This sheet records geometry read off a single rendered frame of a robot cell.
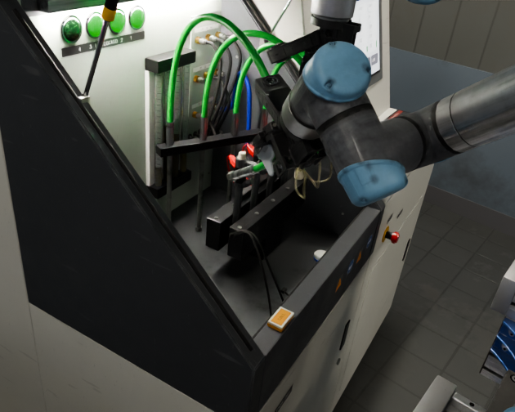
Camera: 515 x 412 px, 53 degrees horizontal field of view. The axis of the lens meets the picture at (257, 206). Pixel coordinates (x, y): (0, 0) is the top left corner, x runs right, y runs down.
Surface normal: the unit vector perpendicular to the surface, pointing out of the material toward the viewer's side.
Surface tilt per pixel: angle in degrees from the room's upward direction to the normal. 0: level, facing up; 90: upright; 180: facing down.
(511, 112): 107
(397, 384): 0
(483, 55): 90
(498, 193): 90
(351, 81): 45
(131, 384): 90
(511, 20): 90
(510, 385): 0
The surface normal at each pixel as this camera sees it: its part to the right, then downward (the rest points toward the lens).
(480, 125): -0.59, 0.59
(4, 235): -0.51, 0.40
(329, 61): 0.21, -0.24
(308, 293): 0.10, -0.85
